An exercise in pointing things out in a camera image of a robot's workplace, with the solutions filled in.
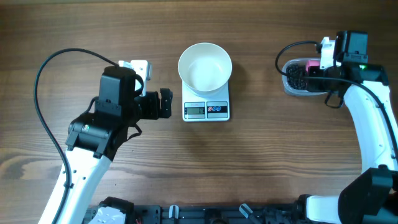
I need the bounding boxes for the pink scoop with blue handle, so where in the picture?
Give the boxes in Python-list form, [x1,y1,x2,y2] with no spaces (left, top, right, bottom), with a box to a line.
[305,59,320,73]

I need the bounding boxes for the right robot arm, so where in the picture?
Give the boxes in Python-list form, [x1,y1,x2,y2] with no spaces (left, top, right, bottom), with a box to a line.
[303,30,397,223]

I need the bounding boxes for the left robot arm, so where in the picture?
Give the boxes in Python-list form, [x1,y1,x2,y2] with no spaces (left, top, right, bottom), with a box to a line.
[39,66,173,223]

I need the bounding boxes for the white digital kitchen scale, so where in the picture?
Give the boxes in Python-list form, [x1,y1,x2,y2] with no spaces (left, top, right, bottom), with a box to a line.
[182,83,230,122]

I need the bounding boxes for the white bowl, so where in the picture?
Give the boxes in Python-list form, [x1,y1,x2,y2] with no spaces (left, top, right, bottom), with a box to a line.
[177,42,233,94]

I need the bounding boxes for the black beans in container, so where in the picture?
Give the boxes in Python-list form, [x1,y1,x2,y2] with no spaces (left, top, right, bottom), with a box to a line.
[286,64,307,90]

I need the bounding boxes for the clear plastic container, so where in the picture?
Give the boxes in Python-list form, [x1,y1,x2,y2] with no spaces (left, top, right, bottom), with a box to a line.
[282,58,326,96]

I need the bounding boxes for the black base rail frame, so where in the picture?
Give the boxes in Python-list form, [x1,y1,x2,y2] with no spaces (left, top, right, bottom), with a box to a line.
[81,197,309,224]

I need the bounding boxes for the left black camera cable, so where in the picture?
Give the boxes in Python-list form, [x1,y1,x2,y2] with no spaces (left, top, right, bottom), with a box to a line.
[33,47,121,224]

